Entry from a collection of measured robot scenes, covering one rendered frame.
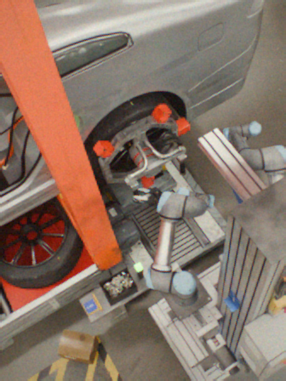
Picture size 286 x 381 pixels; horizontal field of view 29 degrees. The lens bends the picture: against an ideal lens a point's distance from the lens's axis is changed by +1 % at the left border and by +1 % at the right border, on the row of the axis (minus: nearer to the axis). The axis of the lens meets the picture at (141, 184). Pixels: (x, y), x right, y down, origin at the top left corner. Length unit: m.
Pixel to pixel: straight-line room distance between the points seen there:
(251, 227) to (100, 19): 1.37
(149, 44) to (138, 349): 2.06
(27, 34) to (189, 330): 1.99
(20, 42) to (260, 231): 1.02
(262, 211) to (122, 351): 2.16
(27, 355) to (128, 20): 2.37
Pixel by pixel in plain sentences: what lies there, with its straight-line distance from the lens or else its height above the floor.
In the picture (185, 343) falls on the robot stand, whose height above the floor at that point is 0.73.
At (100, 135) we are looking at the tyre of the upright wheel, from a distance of 3.30.
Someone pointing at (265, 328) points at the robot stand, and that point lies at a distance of 2.71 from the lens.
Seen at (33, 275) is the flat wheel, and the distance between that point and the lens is 3.66.
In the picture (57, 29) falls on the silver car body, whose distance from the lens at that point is 2.79.
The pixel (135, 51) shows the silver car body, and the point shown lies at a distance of 2.94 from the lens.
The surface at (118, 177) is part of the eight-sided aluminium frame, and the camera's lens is 3.60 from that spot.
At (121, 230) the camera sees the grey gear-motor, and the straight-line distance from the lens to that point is 3.76.
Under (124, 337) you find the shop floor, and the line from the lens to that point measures 3.97.
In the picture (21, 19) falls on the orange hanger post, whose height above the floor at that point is 2.68.
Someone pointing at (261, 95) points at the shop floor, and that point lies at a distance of 4.81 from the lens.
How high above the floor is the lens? 3.86
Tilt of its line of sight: 62 degrees down
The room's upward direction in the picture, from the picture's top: 11 degrees counter-clockwise
